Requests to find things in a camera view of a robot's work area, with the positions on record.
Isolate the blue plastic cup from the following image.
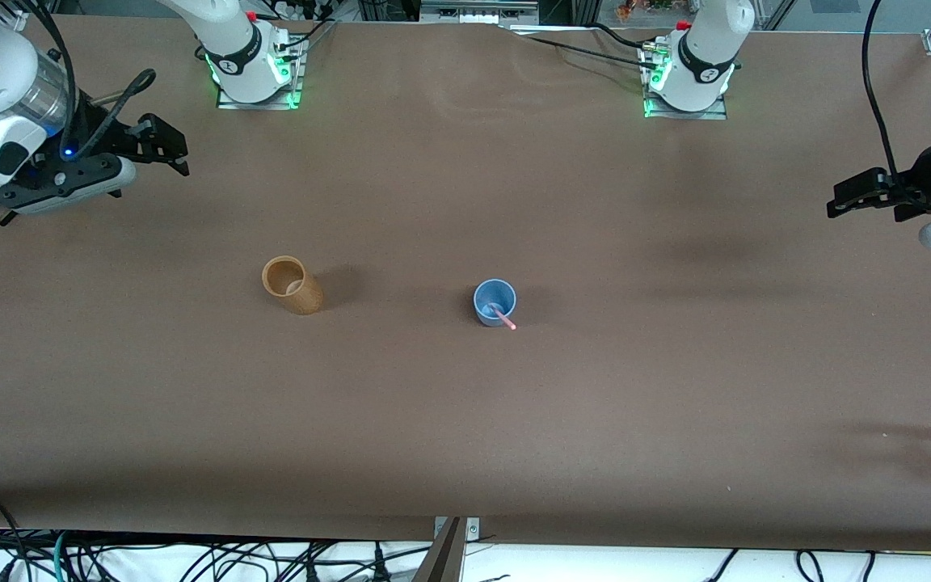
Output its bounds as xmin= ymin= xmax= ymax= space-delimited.
xmin=474 ymin=279 xmax=517 ymax=328

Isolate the brown bamboo cup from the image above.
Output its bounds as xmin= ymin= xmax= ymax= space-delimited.
xmin=262 ymin=255 xmax=324 ymax=315

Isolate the grey equipment rack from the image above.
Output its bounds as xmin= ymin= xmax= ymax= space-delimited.
xmin=419 ymin=0 xmax=541 ymax=25

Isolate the black looped gripper cable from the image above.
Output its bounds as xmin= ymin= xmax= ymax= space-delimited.
xmin=78 ymin=69 xmax=157 ymax=158

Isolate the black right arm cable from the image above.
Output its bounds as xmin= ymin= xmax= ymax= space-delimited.
xmin=25 ymin=0 xmax=78 ymax=158

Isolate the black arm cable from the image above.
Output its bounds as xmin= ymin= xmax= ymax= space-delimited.
xmin=861 ymin=0 xmax=908 ymax=191
xmin=25 ymin=0 xmax=78 ymax=158

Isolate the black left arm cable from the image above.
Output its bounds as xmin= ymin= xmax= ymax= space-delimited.
xmin=861 ymin=0 xmax=908 ymax=191

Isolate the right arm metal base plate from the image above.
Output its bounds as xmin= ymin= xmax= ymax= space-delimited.
xmin=217 ymin=36 xmax=305 ymax=110

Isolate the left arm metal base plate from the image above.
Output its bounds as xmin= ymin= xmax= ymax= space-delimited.
xmin=642 ymin=40 xmax=730 ymax=120

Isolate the black base power cable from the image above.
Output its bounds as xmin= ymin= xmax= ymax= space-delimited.
xmin=506 ymin=23 xmax=660 ymax=70

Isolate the aluminium frame post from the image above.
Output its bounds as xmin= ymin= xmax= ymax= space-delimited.
xmin=413 ymin=517 xmax=466 ymax=582

